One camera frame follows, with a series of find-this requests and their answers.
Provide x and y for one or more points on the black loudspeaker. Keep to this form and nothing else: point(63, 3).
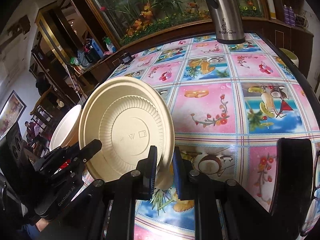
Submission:
point(15, 150)

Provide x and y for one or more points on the purple bottle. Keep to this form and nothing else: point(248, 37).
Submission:
point(292, 15)
point(286, 13)

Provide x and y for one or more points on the stainless steel thermos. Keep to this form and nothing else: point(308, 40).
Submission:
point(225, 12)

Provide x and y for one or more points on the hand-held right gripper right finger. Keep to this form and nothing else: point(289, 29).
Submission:
point(179, 177)

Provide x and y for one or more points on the black kettle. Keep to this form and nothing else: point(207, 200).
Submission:
point(92, 55)

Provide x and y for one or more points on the printed fruit flower tablecloth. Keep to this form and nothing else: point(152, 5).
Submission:
point(205, 110)

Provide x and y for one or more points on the green packet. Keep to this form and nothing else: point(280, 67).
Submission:
point(73, 60)

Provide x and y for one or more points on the framed wall picture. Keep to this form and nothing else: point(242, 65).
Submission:
point(11, 115)

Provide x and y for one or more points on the flower and bamboo mural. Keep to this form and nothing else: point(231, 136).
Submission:
point(150, 5)

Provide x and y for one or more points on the large beige round plate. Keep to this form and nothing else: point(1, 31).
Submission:
point(125, 130)

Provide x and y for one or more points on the blue water jug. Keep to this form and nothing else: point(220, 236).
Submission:
point(81, 57)

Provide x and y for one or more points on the brown wooden chair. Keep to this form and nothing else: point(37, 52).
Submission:
point(47, 102)

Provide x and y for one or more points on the black power adapter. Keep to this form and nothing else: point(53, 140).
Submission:
point(127, 58)

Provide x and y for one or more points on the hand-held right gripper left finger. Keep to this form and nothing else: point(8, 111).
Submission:
point(152, 177)

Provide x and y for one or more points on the beige ribbed bowl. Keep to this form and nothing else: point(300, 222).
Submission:
point(62, 132)

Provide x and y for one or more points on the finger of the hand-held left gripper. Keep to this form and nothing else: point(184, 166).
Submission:
point(55, 156)
point(87, 152)

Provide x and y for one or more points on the spray bottle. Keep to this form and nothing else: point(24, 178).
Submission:
point(109, 46)

